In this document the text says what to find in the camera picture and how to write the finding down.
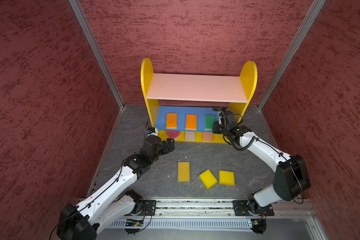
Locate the round pink smiley sponge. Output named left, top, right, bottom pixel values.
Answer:
left=166, top=131, right=181, bottom=139

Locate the green yellow scouring sponge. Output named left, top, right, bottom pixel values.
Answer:
left=205, top=114, right=216, bottom=131

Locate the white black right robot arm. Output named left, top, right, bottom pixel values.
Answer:
left=213, top=108, right=311, bottom=216

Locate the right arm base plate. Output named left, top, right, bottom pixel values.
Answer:
left=232, top=200, right=275, bottom=217

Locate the pale yellow sponge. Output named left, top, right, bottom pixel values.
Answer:
left=178, top=162, right=190, bottom=182

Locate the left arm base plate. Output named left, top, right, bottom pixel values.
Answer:
left=130, top=200, right=157, bottom=216

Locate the peach orange sponge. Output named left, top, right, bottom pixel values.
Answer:
left=202, top=132, right=214, bottom=142

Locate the bright yellow square sponge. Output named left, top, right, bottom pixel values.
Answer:
left=219, top=170, right=235, bottom=186

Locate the circuit board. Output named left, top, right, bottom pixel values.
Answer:
left=125, top=219, right=144, bottom=228
left=251, top=219, right=267, bottom=229

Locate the left circuit board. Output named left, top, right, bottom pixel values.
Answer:
left=125, top=219, right=144, bottom=228

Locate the bright yellow diamond sponge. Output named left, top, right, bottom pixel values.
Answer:
left=199, top=170, right=218, bottom=190

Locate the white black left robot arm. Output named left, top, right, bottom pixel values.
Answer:
left=52, top=136, right=175, bottom=240

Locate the aluminium mounting rail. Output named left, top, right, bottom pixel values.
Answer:
left=144, top=198, right=317, bottom=219

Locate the right circuit board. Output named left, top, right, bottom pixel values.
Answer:
left=251, top=219, right=267, bottom=229

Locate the white sponge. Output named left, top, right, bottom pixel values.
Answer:
left=185, top=132, right=196, bottom=142

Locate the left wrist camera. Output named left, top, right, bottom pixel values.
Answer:
left=146, top=127, right=159, bottom=137

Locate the yellow shelf with coloured boards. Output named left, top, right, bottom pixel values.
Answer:
left=141, top=58, right=258, bottom=144

